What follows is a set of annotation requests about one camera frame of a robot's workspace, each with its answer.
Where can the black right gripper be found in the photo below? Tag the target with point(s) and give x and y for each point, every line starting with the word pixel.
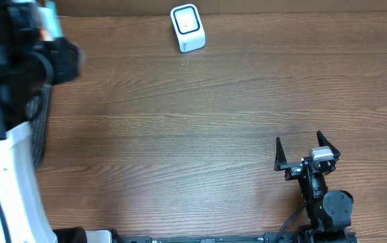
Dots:
pixel 293 169

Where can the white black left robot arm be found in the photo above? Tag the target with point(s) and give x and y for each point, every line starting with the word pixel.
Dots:
pixel 33 54

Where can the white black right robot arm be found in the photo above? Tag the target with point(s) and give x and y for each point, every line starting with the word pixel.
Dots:
pixel 328 211

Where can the white barcode scanner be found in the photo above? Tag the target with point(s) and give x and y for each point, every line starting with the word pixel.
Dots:
pixel 188 27

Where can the grey plastic basket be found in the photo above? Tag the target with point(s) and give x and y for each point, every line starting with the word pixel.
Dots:
pixel 38 112

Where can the black aluminium rail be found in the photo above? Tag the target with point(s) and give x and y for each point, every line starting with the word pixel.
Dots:
pixel 265 238

